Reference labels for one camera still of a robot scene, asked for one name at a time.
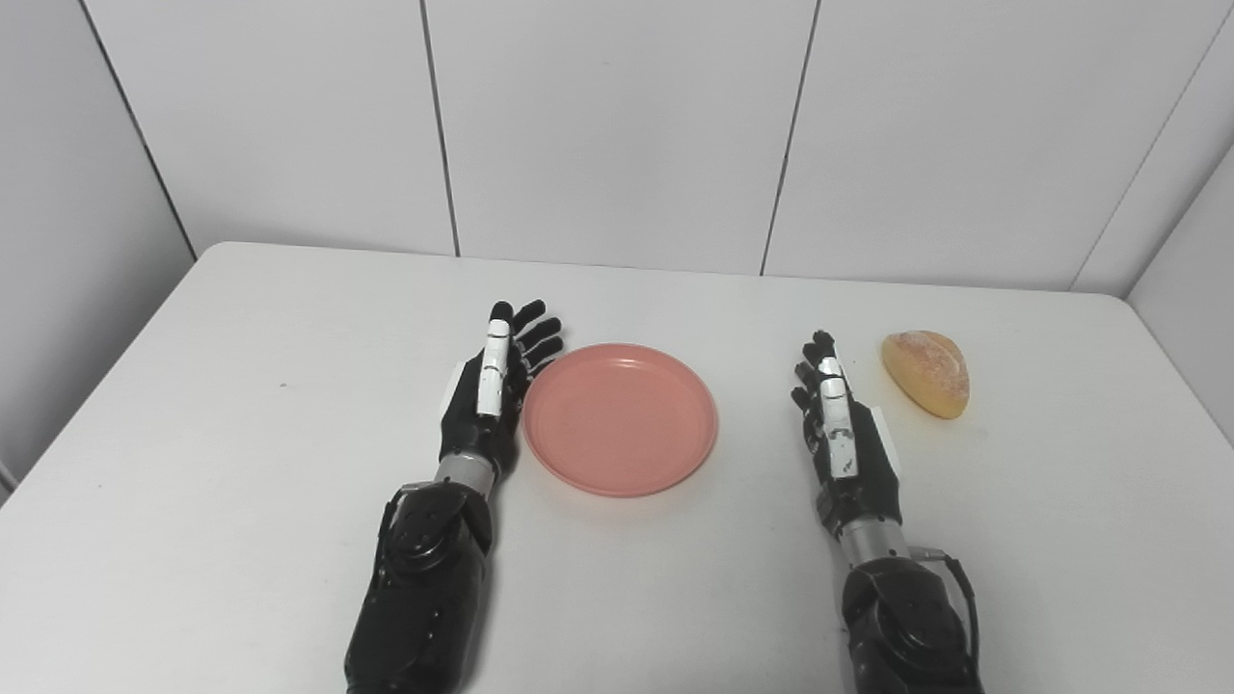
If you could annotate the golden bread roll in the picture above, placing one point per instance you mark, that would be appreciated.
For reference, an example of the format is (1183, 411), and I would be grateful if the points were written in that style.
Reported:
(927, 371)

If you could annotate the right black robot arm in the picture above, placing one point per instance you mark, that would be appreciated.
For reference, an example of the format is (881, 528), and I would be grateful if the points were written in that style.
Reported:
(901, 612)

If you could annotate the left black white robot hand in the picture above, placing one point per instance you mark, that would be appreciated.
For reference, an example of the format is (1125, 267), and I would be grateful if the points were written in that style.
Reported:
(482, 405)

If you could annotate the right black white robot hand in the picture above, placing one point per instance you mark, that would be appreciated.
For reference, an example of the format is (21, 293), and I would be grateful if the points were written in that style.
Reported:
(853, 453)

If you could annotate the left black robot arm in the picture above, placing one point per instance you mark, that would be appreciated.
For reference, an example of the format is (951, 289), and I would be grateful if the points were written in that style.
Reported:
(429, 588)

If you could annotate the pink round plate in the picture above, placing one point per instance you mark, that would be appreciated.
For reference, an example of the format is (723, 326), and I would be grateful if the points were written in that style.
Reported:
(620, 419)

